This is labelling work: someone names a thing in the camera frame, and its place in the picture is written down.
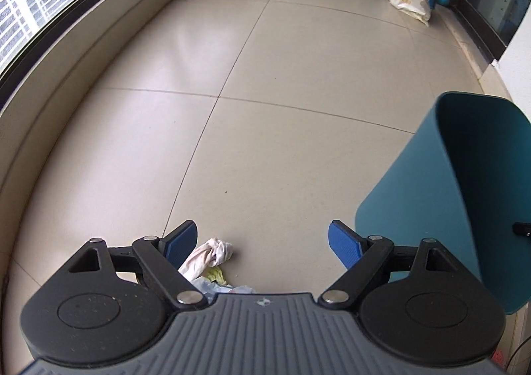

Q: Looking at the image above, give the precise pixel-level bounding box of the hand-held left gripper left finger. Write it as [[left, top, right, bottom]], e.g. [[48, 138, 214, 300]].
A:
[[66, 221, 208, 310]]

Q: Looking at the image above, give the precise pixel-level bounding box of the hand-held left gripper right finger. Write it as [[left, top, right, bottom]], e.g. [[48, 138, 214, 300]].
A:
[[317, 219, 478, 310]]

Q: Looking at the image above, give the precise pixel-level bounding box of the white snack wrapper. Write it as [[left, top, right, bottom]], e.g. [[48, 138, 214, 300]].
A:
[[178, 237, 234, 287]]

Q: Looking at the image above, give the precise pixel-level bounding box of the clear plastic wrapper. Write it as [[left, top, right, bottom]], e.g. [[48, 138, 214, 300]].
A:
[[190, 277, 255, 304]]

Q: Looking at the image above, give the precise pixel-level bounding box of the teal plastic waste bin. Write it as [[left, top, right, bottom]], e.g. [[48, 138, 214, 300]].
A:
[[354, 91, 531, 316]]

